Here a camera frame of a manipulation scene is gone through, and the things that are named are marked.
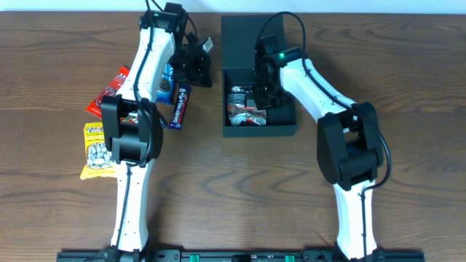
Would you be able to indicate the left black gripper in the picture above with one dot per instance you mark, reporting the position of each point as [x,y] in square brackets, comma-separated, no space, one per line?
[200,75]

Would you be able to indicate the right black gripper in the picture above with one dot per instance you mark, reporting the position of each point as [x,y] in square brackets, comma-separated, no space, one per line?
[263,97]

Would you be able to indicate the Haribo gummy candy bag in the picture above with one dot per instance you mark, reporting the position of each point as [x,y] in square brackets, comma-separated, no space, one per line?
[242,109]

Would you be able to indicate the black gift box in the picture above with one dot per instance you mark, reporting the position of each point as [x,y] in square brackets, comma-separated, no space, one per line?
[238,38]

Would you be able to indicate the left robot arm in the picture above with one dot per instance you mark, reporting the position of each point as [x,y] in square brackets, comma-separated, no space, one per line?
[135,146]

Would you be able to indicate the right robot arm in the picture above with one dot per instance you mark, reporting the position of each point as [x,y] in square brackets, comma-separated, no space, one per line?
[350,148]

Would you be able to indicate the blue Oreo cookie pack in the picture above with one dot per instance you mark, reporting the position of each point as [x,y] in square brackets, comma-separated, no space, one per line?
[166,89]

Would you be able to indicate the Dairy Milk chocolate bar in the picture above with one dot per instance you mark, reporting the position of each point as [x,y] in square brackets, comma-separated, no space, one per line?
[180,107]

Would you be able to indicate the red green KitKat bar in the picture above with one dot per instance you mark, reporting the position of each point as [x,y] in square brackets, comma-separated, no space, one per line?
[131,118]

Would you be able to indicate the red dried fruit bag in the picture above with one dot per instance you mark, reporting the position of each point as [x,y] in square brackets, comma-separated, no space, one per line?
[111,90]

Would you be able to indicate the yellow sunflower seed bag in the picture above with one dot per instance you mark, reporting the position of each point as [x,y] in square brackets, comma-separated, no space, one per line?
[99,163]

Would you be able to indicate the black mounting rail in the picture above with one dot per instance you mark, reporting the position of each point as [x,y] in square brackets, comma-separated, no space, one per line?
[309,255]

